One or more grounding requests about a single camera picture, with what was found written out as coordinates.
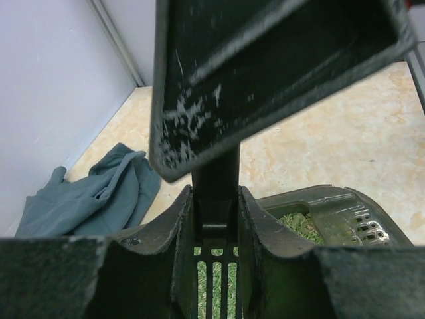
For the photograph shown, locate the blue grey cloth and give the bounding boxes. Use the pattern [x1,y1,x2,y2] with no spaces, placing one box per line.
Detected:
[15,143,161,238]

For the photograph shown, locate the dark green litter box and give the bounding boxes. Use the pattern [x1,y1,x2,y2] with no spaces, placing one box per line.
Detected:
[257,185,413,247]

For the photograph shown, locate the green litter pellets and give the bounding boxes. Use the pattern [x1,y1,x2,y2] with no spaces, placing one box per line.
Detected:
[195,213,324,318]

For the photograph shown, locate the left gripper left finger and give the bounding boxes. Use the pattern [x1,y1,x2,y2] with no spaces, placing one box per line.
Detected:
[1,186,193,318]

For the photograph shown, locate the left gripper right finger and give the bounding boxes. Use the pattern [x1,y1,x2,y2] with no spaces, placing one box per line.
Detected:
[237,187,424,318]

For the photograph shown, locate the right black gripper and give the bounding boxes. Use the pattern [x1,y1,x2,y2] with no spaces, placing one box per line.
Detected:
[149,1,416,183]

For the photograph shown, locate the black litter scoop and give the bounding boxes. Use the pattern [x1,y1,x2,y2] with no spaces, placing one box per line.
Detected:
[170,146,242,318]

